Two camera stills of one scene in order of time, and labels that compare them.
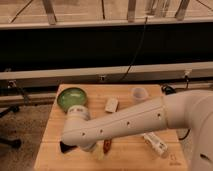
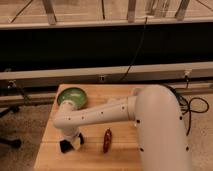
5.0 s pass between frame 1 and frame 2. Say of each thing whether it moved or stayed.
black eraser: stayed
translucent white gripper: moved
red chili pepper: stayed
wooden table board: stayed
